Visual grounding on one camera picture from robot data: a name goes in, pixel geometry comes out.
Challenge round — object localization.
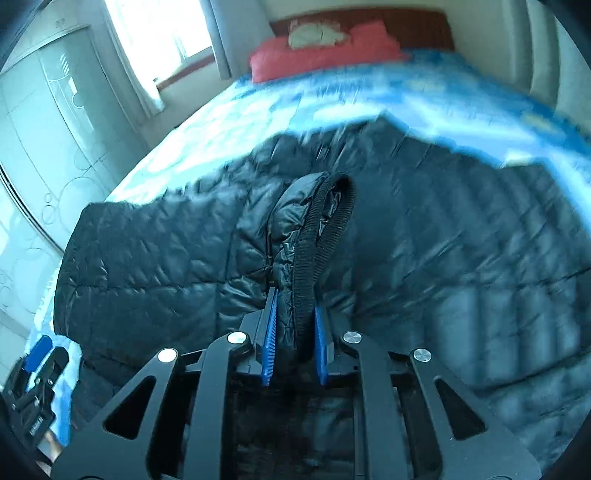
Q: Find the black quilted puffer jacket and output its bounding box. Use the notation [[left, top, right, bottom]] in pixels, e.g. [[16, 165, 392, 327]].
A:
[[54, 118, 590, 479]]

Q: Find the person's left hand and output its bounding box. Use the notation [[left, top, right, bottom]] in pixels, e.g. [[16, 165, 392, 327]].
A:
[[37, 430, 64, 476]]

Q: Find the white glass wardrobe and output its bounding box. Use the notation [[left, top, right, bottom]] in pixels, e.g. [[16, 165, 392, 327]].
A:
[[0, 22, 150, 361]]

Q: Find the white sheer curtain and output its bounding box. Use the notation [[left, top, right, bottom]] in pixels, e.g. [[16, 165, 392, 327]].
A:
[[96, 1, 165, 127]]

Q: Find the left window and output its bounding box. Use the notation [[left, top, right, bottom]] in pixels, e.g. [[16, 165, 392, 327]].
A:
[[105, 0, 214, 90]]

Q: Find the blue patterned bed sheet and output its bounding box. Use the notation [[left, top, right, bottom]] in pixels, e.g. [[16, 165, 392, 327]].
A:
[[35, 51, 590, 464]]

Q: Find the grey curtain left of bed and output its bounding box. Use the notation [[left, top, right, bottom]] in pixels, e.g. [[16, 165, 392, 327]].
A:
[[200, 0, 274, 80]]

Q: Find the grey curtain right side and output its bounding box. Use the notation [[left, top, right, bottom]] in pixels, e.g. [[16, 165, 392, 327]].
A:
[[503, 1, 590, 136]]

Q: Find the small cream printed cushion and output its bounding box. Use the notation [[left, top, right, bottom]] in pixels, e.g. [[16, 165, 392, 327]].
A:
[[287, 20, 349, 50]]

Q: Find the red pillow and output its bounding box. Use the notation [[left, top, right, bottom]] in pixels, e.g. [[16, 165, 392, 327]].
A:
[[249, 21, 408, 83]]

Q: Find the dark wooden headboard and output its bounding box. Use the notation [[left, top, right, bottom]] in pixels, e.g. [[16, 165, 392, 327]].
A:
[[270, 6, 456, 52]]

